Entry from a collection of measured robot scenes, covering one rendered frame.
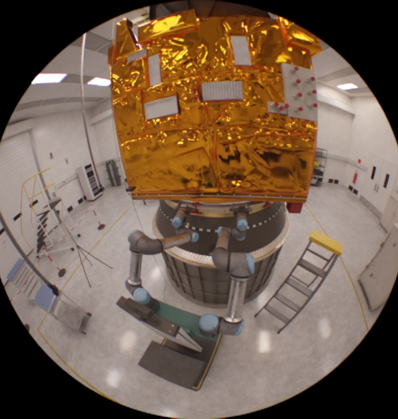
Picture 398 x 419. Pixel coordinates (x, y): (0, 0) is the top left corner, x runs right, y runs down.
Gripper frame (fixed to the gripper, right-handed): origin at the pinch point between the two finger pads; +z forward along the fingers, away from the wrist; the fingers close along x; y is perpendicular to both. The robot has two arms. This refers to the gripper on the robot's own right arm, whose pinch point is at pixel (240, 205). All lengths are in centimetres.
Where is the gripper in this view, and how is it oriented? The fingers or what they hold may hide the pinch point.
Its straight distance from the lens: 132.1
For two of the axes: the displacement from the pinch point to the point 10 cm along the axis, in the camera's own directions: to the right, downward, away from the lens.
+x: 9.8, 0.3, -2.1
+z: 1.9, -5.2, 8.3
